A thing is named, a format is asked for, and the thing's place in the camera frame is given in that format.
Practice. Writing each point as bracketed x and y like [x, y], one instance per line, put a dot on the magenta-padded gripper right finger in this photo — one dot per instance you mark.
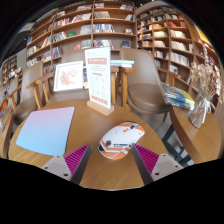
[165, 165]

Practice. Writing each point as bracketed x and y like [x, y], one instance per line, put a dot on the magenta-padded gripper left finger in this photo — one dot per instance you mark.
[58, 165]

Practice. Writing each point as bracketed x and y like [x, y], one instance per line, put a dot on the white and orange computer mouse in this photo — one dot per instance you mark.
[118, 140]

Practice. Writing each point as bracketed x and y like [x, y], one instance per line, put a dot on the pink-blue gradient mouse pad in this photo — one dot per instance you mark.
[46, 130]

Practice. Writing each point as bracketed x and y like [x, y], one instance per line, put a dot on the round wooden side table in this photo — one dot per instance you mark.
[200, 140]
[6, 136]

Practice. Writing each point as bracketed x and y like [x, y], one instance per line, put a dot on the glass vase with dried flowers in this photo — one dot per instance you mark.
[200, 113]

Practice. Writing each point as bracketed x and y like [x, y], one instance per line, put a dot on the stack of colourful books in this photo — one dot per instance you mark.
[178, 97]

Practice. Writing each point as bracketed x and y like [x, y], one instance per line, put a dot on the white framed red floral picture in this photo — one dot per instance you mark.
[68, 76]

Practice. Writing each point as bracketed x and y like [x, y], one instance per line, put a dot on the dark blue book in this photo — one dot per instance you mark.
[85, 76]

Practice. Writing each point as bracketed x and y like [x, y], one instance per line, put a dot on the white sign on wooden base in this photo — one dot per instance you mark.
[98, 78]

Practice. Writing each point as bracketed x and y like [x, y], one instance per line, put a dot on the distant wooden bookshelf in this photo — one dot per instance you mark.
[10, 68]

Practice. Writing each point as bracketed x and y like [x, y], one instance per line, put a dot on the stack of blue-white books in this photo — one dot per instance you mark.
[122, 63]

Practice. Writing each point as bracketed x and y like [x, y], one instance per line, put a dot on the curved wooden bookshelf with books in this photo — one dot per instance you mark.
[173, 36]

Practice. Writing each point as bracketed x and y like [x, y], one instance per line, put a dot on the white hanging ceiling sign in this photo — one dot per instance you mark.
[26, 27]

